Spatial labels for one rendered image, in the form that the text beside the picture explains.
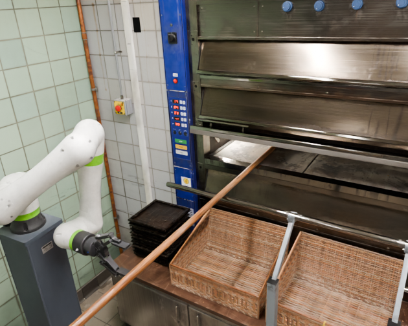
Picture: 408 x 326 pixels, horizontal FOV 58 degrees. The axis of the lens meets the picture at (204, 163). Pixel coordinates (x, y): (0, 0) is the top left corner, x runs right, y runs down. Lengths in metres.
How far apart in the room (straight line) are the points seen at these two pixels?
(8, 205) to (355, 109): 1.55
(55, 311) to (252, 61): 1.57
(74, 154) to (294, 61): 1.12
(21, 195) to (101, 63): 1.37
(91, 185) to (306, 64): 1.14
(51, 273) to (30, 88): 1.13
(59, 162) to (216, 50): 1.09
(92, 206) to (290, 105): 1.09
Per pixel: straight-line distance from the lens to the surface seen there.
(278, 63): 1.94
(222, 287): 2.05
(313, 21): 1.89
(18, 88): 2.44
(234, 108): 2.10
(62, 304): 2.06
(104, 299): 1.35
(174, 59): 2.22
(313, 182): 2.07
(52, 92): 2.57
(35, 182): 1.49
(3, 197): 1.57
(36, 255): 1.83
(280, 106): 2.00
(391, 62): 1.83
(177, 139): 2.35
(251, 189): 2.25
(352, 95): 1.88
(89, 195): 1.66
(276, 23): 1.95
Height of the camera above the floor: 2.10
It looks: 24 degrees down
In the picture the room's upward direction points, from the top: 3 degrees counter-clockwise
